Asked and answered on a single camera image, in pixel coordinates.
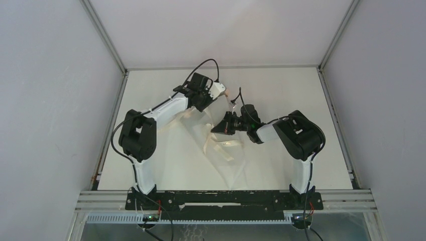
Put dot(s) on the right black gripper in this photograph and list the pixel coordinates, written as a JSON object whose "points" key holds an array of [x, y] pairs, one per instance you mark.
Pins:
{"points": [[224, 126]]}

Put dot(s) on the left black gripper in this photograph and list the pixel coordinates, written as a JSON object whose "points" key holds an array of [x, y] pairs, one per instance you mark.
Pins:
{"points": [[201, 107]]}

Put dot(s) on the cream ribbon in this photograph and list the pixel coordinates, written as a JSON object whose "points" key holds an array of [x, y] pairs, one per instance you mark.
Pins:
{"points": [[197, 126]]}

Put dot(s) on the white wrapping paper sheet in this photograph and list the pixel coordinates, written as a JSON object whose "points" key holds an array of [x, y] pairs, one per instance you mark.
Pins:
{"points": [[196, 159]]}

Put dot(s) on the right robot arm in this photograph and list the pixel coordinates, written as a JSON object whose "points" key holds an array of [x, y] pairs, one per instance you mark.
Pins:
{"points": [[302, 139]]}

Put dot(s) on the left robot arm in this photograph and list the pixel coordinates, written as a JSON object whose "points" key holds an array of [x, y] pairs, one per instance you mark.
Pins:
{"points": [[135, 138]]}

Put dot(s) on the right circuit board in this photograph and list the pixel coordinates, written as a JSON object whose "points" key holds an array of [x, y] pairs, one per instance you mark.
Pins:
{"points": [[302, 218]]}

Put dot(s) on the circuit board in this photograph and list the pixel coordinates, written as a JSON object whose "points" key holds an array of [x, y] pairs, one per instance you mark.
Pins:
{"points": [[302, 218], [150, 218]]}

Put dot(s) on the left circuit board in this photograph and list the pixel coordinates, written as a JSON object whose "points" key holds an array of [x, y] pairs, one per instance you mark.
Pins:
{"points": [[150, 218]]}

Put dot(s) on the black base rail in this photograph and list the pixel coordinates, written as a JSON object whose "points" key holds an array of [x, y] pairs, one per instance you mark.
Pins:
{"points": [[223, 204]]}

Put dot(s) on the white slotted cable duct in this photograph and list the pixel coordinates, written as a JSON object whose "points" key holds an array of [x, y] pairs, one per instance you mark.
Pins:
{"points": [[128, 218]]}

